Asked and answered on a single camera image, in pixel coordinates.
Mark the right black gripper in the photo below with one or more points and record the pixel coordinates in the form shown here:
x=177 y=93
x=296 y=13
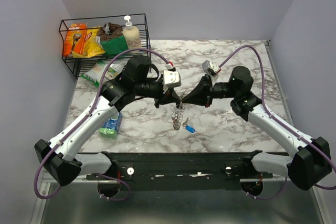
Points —
x=202 y=94

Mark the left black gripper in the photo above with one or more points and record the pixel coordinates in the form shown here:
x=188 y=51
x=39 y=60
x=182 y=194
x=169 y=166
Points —
x=169 y=96

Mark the metal disc with keyrings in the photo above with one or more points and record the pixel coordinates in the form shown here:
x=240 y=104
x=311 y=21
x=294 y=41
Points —
x=177 y=116

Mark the key with blue tag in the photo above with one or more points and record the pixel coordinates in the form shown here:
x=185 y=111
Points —
x=187 y=126

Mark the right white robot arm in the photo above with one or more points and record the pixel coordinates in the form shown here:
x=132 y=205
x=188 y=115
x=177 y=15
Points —
x=308 y=160

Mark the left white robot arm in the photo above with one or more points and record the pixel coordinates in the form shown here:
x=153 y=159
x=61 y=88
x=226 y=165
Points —
x=60 y=155

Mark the blue green tissue pack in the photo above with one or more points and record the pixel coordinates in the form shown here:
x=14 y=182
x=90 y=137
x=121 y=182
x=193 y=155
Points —
x=111 y=127

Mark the beige pump soap bottle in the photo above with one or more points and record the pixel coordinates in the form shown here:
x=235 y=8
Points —
x=131 y=34

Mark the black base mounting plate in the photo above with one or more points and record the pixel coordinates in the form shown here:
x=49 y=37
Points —
x=184 y=171

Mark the green white snack bag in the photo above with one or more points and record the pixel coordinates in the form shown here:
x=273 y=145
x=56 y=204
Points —
x=95 y=73

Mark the green and brown bag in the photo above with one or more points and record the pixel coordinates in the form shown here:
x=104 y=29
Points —
x=112 y=39

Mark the yellow chips bag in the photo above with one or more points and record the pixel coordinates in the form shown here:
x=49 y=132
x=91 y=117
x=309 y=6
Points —
x=91 y=46

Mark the orange razor package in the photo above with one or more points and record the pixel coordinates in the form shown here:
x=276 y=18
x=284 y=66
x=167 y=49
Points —
x=75 y=39

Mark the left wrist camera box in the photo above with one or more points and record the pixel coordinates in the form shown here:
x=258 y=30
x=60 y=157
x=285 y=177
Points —
x=171 y=79

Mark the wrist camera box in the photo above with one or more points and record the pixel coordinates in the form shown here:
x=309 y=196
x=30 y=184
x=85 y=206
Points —
x=171 y=79
x=211 y=70

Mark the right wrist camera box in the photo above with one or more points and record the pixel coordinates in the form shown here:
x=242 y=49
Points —
x=211 y=70

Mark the black wire basket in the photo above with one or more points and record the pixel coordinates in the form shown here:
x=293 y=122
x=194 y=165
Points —
x=79 y=66

